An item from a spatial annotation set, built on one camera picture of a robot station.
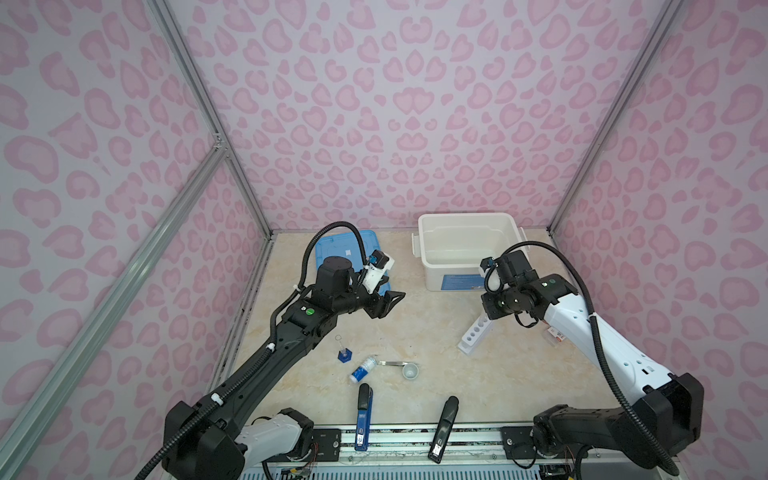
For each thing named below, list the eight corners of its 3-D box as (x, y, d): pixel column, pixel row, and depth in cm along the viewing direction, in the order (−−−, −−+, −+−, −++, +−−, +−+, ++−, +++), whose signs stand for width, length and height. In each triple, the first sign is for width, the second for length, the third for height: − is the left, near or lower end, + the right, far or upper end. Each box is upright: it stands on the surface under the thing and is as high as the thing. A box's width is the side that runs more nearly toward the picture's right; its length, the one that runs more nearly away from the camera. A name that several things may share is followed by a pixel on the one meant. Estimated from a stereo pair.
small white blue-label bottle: (350, 380, 85) (349, 376, 83) (373, 356, 90) (372, 352, 88) (356, 386, 84) (355, 382, 82) (379, 361, 89) (378, 357, 86)
